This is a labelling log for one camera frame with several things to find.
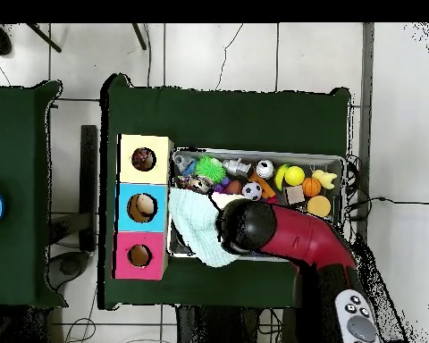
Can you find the orange plastic grid block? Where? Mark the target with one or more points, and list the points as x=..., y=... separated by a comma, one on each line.
x=263, y=187

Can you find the mint green knitted cloth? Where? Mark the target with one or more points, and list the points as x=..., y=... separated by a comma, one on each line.
x=193, y=221

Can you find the small soccer ball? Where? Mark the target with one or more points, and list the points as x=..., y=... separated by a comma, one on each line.
x=252, y=191

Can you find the colourful patterned cloth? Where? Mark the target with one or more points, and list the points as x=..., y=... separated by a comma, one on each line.
x=144, y=158

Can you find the green spiky ball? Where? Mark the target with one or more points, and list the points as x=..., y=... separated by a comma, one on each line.
x=210, y=169

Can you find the black tripod leg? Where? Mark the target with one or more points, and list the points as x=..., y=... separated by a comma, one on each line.
x=43, y=37
x=139, y=36

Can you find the crushed plastic water bottle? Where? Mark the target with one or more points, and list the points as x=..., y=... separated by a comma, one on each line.
x=182, y=164

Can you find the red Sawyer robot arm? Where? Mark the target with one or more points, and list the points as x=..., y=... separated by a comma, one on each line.
x=307, y=239

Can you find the clear shallow bin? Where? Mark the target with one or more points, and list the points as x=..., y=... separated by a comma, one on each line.
x=329, y=161

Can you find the dark green table cloth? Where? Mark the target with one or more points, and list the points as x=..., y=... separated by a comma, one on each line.
x=222, y=114

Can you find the green covered side table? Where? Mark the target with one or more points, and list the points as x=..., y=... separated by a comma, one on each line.
x=14, y=179

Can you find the small orange basketball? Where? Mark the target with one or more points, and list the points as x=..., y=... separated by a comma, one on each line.
x=312, y=187

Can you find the plain yellow ball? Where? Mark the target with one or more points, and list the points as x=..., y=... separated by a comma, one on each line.
x=294, y=175

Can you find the pale orange round sponge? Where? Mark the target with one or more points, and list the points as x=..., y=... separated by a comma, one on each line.
x=319, y=206

